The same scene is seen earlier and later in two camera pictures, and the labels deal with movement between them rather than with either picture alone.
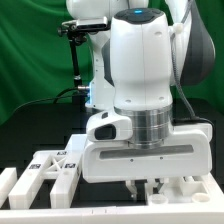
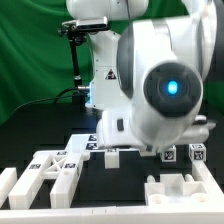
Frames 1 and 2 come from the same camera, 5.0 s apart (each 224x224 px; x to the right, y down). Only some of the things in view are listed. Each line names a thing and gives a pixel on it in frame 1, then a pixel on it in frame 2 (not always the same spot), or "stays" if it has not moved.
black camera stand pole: x=78 y=101 stays
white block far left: x=8 y=177 stays
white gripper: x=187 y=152 -> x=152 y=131
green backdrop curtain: x=37 y=62 stays
